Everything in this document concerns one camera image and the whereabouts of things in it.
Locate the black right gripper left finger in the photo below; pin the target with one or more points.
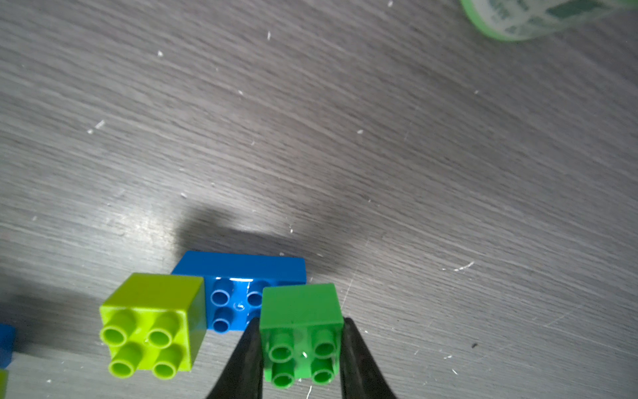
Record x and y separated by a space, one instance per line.
243 375

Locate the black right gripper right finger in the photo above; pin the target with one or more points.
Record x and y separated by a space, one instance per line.
360 376

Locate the green lego brick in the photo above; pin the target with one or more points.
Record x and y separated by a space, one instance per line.
301 334

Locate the blue long lego brick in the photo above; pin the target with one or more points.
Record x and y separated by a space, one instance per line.
234 283

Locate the lime lego brick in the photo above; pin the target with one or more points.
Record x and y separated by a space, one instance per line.
3 383
156 323

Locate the blue small lego brick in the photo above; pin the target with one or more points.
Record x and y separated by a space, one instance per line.
7 340

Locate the green lidded round jar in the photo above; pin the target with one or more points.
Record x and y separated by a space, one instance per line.
521 20

